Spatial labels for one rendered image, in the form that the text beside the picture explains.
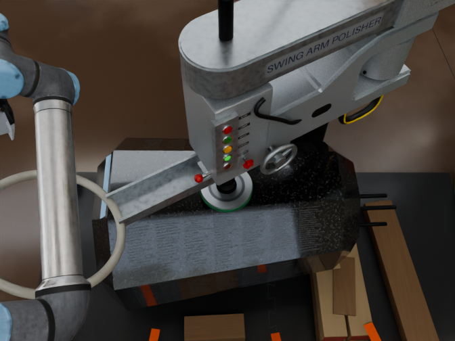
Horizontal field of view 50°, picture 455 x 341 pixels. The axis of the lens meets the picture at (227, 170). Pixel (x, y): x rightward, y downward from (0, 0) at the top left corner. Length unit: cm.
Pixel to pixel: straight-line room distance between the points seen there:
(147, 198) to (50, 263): 72
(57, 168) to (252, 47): 58
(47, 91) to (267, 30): 59
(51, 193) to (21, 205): 203
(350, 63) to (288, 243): 84
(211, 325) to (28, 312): 160
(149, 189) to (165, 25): 227
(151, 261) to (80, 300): 104
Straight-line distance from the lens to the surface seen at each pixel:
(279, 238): 209
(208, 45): 133
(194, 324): 255
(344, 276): 259
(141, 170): 214
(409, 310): 277
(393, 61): 185
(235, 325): 254
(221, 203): 196
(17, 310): 104
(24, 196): 319
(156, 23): 392
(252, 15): 141
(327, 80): 164
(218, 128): 140
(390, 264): 282
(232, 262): 211
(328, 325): 252
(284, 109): 160
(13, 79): 119
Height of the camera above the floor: 261
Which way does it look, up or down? 59 degrees down
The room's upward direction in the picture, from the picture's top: straight up
